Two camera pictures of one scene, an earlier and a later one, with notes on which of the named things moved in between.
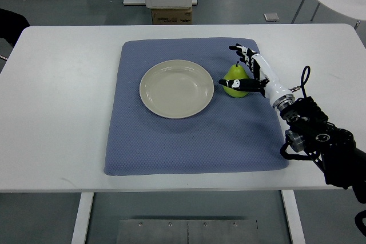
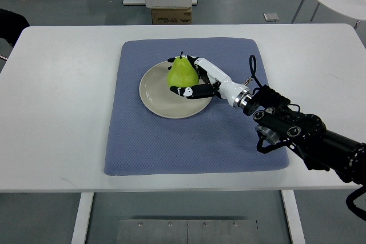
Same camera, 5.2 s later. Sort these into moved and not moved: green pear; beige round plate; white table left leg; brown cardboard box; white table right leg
Moved: green pear
Not moved: white table left leg; beige round plate; white table right leg; brown cardboard box
